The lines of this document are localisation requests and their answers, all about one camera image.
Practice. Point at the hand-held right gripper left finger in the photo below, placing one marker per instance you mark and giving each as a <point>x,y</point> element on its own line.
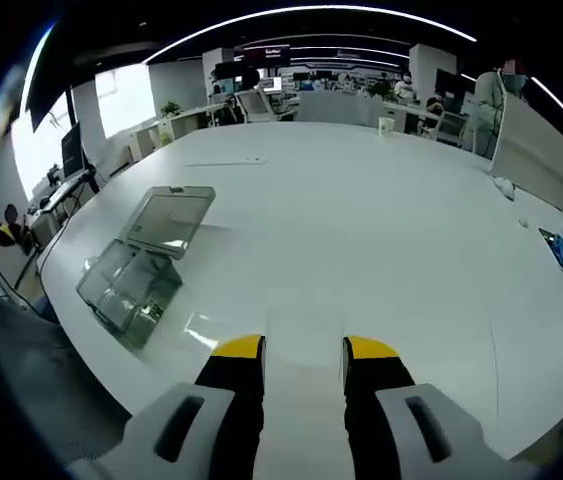
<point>171,435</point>

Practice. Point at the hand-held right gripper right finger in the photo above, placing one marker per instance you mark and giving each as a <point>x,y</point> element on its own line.
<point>391,435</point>

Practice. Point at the clear plastic divider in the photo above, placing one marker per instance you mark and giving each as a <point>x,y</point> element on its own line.
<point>202,328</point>

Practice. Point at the clear plastic guide fixture box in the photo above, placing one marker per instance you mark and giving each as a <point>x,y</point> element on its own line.
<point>166,225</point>

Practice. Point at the black desk monitor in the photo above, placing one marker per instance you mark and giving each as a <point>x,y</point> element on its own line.
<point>72,150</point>

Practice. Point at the black ceiling screen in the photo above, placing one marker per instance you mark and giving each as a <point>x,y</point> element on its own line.
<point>46,105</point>

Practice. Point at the green potted plant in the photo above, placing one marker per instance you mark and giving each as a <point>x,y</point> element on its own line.
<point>171,108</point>

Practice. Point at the blue cloth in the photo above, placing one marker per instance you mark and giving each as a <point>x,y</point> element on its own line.
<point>561,250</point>

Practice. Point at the white crumpled tissue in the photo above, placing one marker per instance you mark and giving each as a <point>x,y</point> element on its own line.
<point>506,189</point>

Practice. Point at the white paper cup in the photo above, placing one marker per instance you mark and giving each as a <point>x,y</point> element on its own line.
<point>386,126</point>

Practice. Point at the white desk partition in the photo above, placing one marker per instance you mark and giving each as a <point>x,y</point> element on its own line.
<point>536,155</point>

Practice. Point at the curved ceiling light strip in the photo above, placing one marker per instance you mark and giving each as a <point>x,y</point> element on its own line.
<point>311,8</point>

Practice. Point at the dark red wall screen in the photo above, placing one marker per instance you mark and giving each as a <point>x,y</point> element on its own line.
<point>273,53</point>

